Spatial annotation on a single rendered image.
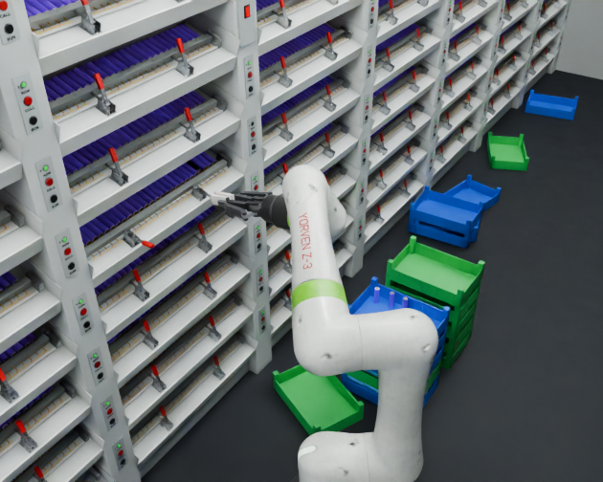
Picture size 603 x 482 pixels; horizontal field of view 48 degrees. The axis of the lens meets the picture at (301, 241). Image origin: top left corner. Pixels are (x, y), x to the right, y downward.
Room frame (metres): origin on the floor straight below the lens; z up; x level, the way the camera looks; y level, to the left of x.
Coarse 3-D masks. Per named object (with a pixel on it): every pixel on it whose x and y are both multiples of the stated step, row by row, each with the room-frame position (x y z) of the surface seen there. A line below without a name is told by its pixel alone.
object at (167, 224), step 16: (240, 160) 1.80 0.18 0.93; (224, 176) 1.76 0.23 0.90; (240, 176) 1.78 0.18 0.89; (208, 192) 1.68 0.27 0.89; (224, 192) 1.72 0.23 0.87; (144, 208) 1.56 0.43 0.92; (176, 208) 1.59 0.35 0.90; (192, 208) 1.60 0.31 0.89; (144, 224) 1.51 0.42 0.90; (160, 224) 1.52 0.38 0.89; (176, 224) 1.55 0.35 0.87; (160, 240) 1.50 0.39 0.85; (96, 256) 1.37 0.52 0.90; (112, 256) 1.38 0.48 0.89; (128, 256) 1.40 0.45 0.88; (96, 272) 1.32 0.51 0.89; (112, 272) 1.36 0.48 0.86
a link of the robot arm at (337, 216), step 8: (336, 200) 1.40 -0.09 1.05; (328, 208) 1.36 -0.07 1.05; (336, 208) 1.38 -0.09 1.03; (344, 208) 1.42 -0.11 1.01; (328, 216) 1.36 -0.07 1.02; (336, 216) 1.37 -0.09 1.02; (344, 216) 1.39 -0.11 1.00; (288, 224) 1.42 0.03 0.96; (336, 224) 1.37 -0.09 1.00; (344, 224) 1.39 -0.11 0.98; (336, 232) 1.37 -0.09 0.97
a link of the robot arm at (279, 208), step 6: (276, 198) 1.48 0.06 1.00; (282, 198) 1.48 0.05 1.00; (276, 204) 1.47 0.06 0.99; (282, 204) 1.46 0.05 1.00; (276, 210) 1.45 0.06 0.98; (282, 210) 1.44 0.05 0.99; (276, 216) 1.45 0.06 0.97; (282, 216) 1.43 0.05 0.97; (276, 222) 1.45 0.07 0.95; (282, 222) 1.43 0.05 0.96; (282, 228) 1.45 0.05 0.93; (288, 228) 1.43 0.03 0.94
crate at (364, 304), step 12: (372, 288) 1.87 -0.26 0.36; (384, 288) 1.86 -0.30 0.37; (360, 300) 1.81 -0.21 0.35; (372, 300) 1.85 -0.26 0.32; (384, 300) 1.84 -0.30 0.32; (396, 300) 1.83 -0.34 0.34; (408, 300) 1.81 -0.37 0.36; (360, 312) 1.78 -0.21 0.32; (372, 312) 1.78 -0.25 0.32; (432, 312) 1.75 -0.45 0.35; (444, 312) 1.71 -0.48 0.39; (444, 324) 1.69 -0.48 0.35
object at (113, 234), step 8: (224, 160) 1.80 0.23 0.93; (208, 168) 1.75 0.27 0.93; (216, 168) 1.76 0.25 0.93; (200, 176) 1.71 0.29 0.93; (208, 176) 1.73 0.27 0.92; (184, 184) 1.66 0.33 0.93; (192, 184) 1.67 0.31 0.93; (200, 184) 1.69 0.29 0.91; (208, 184) 1.71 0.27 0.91; (176, 192) 1.62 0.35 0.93; (184, 192) 1.64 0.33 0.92; (160, 200) 1.58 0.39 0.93; (168, 200) 1.59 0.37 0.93; (176, 200) 1.61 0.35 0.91; (152, 208) 1.54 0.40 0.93; (160, 208) 1.56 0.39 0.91; (136, 216) 1.50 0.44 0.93; (144, 216) 1.51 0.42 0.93; (128, 224) 1.47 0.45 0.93; (136, 224) 1.49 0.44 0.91; (112, 232) 1.43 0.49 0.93; (120, 232) 1.44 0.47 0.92; (96, 240) 1.39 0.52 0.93; (104, 240) 1.40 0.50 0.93; (112, 240) 1.42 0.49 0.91; (88, 248) 1.36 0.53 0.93; (96, 248) 1.37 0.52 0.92
